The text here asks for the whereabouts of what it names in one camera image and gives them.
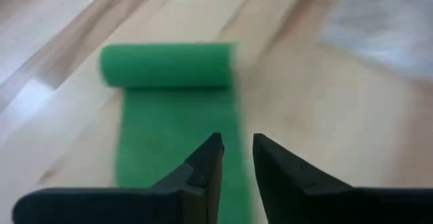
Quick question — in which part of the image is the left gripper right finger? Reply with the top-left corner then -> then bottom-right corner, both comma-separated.
252,133 -> 433,224

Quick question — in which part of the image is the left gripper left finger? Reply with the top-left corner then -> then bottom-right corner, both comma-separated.
13,132 -> 225,224

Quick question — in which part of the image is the dark green bandage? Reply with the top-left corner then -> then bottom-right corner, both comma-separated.
97,42 -> 253,224

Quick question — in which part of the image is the clear plastic bag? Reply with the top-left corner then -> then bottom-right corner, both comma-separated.
319,0 -> 433,81

